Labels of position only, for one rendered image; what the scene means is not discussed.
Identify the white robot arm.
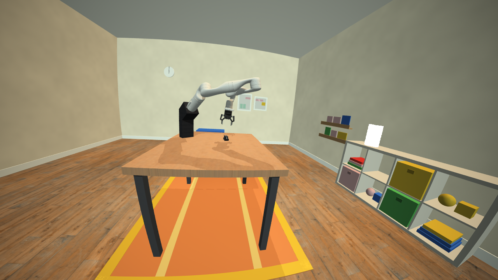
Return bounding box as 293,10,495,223
187,77,261,112

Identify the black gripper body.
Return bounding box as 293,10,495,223
224,110,232,119

